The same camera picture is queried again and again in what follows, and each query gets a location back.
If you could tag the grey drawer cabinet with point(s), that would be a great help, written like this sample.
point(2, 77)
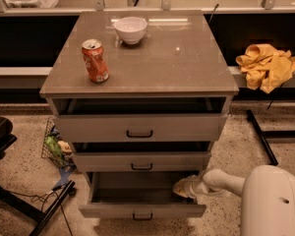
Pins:
point(177, 57)

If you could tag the grey middle drawer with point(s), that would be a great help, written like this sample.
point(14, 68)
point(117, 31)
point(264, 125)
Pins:
point(153, 156)

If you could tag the black stand leg left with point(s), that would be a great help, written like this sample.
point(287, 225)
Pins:
point(39, 216)

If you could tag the orange soda can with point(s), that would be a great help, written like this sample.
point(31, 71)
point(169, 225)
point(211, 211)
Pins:
point(92, 50)

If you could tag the grey bottom drawer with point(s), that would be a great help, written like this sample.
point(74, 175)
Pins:
point(140, 195)

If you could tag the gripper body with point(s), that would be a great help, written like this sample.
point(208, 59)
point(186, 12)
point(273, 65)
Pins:
point(198, 185)

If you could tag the black office chair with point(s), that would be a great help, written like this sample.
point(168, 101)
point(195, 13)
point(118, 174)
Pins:
point(6, 136)

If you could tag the blue tape strip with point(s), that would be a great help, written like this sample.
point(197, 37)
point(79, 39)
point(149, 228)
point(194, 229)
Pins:
point(65, 172)

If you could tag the yellow cloth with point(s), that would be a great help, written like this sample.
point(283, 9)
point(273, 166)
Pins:
point(266, 68)

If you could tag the white bowl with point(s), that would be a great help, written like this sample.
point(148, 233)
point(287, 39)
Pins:
point(131, 29)

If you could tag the black stand leg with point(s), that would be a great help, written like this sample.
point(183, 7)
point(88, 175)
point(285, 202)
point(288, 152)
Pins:
point(39, 216)
point(264, 136)

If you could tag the grey drawer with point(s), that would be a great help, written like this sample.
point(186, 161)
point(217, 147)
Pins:
point(140, 119)
point(140, 195)
point(153, 156)

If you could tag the black stand leg right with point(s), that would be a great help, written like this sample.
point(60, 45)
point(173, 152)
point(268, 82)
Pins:
point(264, 136)

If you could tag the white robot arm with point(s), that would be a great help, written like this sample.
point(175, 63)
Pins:
point(267, 197)

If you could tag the wire basket with items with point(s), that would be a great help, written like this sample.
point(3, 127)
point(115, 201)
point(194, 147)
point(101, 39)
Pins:
point(54, 148)

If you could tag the grey top drawer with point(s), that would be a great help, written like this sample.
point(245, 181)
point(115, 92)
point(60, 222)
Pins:
point(140, 119)

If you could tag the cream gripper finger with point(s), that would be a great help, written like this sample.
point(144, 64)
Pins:
point(183, 188)

